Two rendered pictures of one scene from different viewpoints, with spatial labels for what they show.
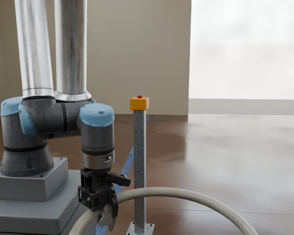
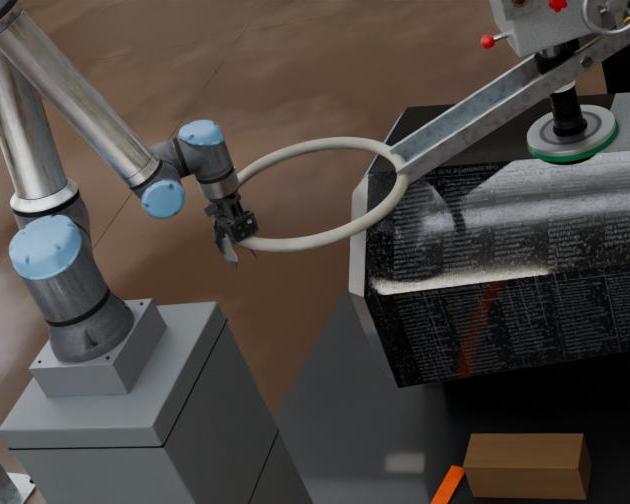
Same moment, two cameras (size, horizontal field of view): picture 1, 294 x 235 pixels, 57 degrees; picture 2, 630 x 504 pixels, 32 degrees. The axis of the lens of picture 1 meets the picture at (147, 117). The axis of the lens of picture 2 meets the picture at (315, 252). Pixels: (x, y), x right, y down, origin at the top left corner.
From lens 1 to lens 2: 232 cm
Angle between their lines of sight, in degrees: 64
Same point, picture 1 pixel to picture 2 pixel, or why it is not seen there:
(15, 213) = (187, 344)
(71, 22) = not seen: hidden behind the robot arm
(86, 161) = (229, 184)
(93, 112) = (213, 127)
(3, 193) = (136, 366)
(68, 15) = not seen: hidden behind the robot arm
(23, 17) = (84, 86)
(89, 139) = (224, 157)
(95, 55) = not seen: outside the picture
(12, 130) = (89, 273)
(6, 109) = (70, 251)
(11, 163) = (115, 318)
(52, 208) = (189, 313)
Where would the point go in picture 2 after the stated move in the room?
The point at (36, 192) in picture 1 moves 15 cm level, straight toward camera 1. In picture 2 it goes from (155, 325) to (217, 300)
